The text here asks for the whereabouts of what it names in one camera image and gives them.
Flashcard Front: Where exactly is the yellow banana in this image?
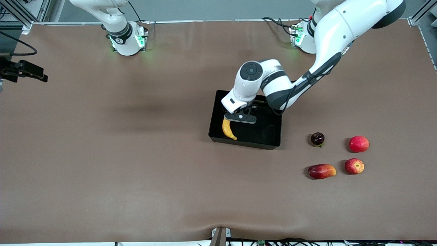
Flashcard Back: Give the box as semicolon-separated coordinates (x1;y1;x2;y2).
222;118;238;140

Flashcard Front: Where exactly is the metal table clamp bracket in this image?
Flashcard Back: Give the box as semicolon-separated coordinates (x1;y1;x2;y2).
209;227;232;246

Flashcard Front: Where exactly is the aluminium frame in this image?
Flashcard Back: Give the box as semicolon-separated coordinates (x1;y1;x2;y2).
409;0;437;27
0;0;52;33

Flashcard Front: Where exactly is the black base cable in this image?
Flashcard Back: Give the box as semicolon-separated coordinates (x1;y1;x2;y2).
127;0;151;38
262;16;298;36

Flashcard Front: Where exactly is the plain red peach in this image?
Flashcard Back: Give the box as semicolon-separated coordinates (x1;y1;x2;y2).
349;135;370;153

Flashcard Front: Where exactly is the black rectangular plastic box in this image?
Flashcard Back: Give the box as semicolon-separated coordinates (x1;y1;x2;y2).
208;90;284;150

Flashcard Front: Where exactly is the dark purple mangosteen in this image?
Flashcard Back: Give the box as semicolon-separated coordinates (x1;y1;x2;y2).
310;132;325;148

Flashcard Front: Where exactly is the small red yellow apple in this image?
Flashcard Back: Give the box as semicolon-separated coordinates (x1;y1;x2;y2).
344;158;365;175

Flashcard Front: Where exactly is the brown table mat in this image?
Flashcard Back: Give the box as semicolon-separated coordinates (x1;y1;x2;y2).
0;19;437;244

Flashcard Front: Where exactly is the red yellow mango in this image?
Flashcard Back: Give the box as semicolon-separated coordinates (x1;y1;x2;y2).
308;163;337;180

